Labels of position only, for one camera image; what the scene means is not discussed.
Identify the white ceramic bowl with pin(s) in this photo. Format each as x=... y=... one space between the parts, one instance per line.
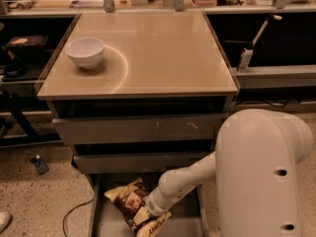
x=87 y=53

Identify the grey drawer cabinet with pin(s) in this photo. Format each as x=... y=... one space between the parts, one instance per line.
x=154 y=64

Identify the brown chip bag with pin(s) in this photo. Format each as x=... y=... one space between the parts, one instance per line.
x=128 y=200

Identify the middle grey drawer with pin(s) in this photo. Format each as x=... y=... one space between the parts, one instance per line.
x=136 y=162

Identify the open bottom grey drawer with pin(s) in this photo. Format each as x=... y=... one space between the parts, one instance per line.
x=187 y=220

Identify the white shoe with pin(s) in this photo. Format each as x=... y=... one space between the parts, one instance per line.
x=5 y=218

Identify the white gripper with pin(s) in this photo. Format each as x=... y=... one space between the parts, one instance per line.
x=154 y=205

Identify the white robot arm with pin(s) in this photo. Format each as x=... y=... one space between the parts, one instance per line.
x=254 y=165

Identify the top grey drawer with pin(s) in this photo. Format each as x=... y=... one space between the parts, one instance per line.
x=137 y=129

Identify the small dark floor object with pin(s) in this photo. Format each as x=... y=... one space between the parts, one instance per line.
x=40 y=165

